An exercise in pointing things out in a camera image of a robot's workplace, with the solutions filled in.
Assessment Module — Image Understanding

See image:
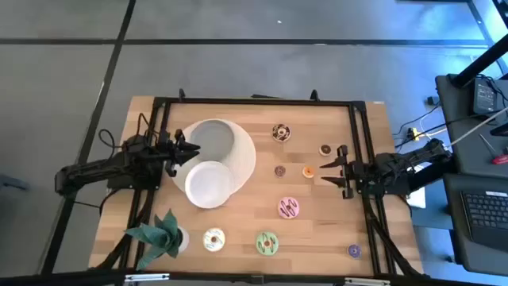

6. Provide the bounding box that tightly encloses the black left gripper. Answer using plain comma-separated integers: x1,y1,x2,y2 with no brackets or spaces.
156,129,202,178

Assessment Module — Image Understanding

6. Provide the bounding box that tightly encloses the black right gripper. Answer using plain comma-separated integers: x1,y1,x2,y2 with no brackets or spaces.
319,145,379,200

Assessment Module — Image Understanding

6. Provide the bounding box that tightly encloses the large pink iced donut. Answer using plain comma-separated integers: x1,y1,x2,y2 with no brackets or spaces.
277,196,301,220

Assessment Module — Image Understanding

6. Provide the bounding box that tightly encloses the large chocolate sprinkled donut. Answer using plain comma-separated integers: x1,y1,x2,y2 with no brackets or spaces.
271,123,292,143

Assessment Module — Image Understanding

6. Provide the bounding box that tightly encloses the large white iced donut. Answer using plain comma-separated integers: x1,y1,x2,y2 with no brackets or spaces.
202,227,226,253

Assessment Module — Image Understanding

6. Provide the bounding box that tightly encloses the large green iced donut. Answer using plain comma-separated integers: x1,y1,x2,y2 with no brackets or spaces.
255,231,280,257

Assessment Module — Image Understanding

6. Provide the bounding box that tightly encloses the large white plate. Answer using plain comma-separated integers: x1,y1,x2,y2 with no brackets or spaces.
171,118,257,196

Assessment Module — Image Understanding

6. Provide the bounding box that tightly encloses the white paper sheet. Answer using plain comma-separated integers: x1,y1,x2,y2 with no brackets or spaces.
404,161,427,210

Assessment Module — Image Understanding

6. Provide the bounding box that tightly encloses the white plant pot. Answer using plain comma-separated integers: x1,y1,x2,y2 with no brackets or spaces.
176,226,191,254

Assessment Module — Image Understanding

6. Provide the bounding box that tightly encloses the green artificial plant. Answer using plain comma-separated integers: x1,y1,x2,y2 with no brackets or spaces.
125,208,184,271

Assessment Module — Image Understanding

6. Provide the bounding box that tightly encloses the black side desk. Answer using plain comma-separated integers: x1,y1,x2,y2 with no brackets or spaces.
435,73,508,277

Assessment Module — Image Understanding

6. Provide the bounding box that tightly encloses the black power adapter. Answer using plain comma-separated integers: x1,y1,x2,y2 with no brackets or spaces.
472,77,498,116

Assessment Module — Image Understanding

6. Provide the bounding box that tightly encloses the dark grey chair base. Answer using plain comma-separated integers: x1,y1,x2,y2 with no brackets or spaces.
0,173,31,192

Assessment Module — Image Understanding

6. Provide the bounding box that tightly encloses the black diagonal stand beam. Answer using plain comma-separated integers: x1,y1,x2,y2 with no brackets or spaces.
451,34,508,88

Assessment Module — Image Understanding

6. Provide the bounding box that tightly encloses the black aluminium table frame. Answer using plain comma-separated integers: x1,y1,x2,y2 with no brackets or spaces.
89,87,428,286

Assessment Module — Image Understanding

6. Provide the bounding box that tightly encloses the black floor cable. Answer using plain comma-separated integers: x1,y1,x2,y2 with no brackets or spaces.
392,102,442,138

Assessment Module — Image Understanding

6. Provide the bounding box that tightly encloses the silver metal bracket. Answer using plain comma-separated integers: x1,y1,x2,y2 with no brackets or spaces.
344,277,392,286
125,272,171,283

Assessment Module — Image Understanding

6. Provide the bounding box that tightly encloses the white cable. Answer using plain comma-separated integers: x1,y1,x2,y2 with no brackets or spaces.
446,106,508,149

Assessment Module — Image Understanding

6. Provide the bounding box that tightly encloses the red handled screwdriver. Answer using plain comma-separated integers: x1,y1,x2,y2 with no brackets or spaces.
478,133,508,165

